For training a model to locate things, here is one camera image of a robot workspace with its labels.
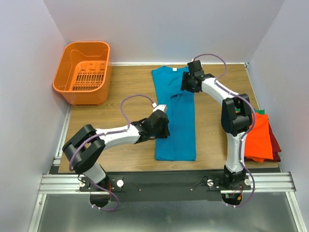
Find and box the blue t-shirt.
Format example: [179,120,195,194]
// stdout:
[151,66,196,161]

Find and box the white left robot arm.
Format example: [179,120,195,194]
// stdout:
[62,105,170,191]

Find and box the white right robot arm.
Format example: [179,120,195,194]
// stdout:
[181,60,253,189]

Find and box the green folded t-shirt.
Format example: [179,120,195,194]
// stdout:
[236,108,265,115]

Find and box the orange plastic basket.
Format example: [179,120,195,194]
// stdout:
[53,41,112,105]

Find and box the orange folded t-shirt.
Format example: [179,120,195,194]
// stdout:
[244,112,273,162]

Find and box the dark red folded t-shirt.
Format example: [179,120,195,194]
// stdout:
[268,124,281,162]

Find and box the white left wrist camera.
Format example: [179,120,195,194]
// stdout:
[152,102,167,113]

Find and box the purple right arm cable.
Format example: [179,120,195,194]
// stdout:
[192,53,256,208]

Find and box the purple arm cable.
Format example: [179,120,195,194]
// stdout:
[69,94,157,211]
[192,53,256,208]

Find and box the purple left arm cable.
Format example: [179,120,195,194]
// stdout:
[69,94,157,211]

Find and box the black mounting base plate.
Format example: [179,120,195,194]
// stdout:
[79,170,251,203]

